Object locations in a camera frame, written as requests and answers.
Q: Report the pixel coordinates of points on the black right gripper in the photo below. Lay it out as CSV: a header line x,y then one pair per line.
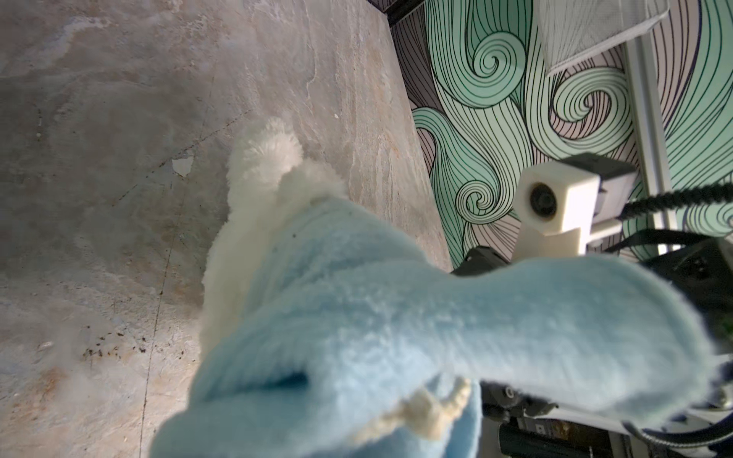
x,y
702,270

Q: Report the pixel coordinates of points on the light blue fleece hoodie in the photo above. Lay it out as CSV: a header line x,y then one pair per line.
x,y
351,344

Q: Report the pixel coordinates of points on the white plush teddy bear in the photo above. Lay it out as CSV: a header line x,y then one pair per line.
x,y
270,182

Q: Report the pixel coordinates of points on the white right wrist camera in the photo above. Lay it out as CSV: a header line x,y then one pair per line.
x,y
566,205

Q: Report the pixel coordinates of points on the aluminium rail right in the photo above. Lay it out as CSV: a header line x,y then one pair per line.
x,y
641,72

